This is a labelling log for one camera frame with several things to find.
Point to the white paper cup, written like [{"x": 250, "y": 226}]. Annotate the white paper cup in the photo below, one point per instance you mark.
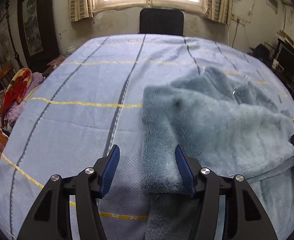
[{"x": 275, "y": 64}]

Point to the black computer desk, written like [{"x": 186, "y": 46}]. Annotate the black computer desk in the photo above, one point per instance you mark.
[{"x": 266, "y": 55}]

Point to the blue fleece zip jacket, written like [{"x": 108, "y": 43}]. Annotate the blue fleece zip jacket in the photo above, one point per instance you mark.
[{"x": 230, "y": 127}]

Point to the standing fan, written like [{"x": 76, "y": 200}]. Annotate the standing fan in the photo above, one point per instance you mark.
[{"x": 4, "y": 48}]

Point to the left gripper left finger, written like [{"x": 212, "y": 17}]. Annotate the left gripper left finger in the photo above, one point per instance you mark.
[{"x": 49, "y": 216}]

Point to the blue striped bed sheet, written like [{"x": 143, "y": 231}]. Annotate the blue striped bed sheet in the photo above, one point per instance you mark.
[{"x": 94, "y": 100}]

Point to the wall electrical panel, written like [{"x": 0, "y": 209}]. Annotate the wall electrical panel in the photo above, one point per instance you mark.
[{"x": 273, "y": 4}]

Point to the computer monitor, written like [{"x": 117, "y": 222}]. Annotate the computer monitor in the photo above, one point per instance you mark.
[{"x": 285, "y": 57}]

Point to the red floral blanket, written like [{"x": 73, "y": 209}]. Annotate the red floral blanket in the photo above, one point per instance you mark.
[{"x": 17, "y": 88}]

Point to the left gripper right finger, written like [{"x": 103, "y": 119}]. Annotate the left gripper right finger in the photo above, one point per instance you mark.
[{"x": 244, "y": 216}]

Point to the right checked curtain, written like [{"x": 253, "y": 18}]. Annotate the right checked curtain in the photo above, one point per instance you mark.
[{"x": 219, "y": 11}]

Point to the black chair behind bed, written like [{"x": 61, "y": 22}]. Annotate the black chair behind bed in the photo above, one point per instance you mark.
[{"x": 161, "y": 21}]

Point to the dark framed wall painting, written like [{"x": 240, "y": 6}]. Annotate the dark framed wall painting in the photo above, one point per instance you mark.
[{"x": 37, "y": 32}]

